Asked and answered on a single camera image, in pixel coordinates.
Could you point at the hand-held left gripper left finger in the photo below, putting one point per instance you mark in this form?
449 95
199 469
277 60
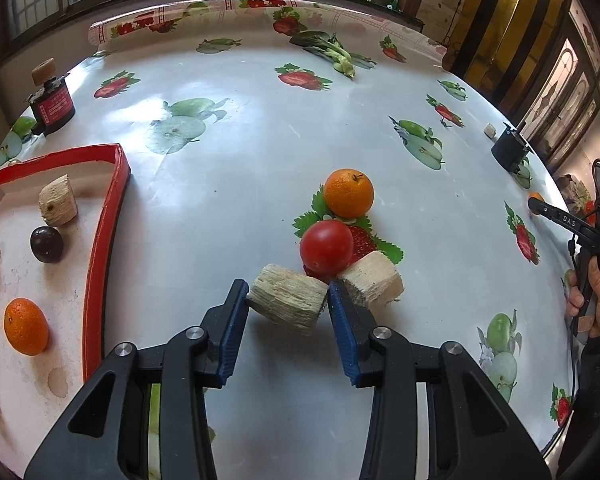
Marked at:
232 332

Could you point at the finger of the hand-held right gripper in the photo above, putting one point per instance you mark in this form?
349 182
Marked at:
562 219

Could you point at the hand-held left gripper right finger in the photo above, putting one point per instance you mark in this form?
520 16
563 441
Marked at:
342 332

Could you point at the sugarcane piece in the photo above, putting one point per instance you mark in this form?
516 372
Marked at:
375 277
57 202
287 300

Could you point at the red tray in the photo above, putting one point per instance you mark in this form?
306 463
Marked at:
100 240

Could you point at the dark plum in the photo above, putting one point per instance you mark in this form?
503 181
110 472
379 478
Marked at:
46 244

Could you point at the small orange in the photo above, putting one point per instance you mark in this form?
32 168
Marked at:
26 326

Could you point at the person's right forearm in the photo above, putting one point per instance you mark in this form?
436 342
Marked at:
595 390

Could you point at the large orange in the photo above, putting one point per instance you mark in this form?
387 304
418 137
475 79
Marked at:
535 195

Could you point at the red tomato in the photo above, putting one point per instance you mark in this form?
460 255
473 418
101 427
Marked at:
326 246

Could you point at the small white chunk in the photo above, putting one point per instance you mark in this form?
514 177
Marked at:
490 130

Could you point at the fruit print tablecloth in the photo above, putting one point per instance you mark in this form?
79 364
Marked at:
260 135

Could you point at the gold trimmed door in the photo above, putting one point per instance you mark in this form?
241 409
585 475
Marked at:
510 20

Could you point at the green leafy vegetable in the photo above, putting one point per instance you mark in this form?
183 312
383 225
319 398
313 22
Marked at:
330 50

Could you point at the red and black can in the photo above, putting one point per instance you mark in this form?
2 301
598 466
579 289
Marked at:
55 110

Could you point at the window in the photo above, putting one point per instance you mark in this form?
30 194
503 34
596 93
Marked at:
30 0

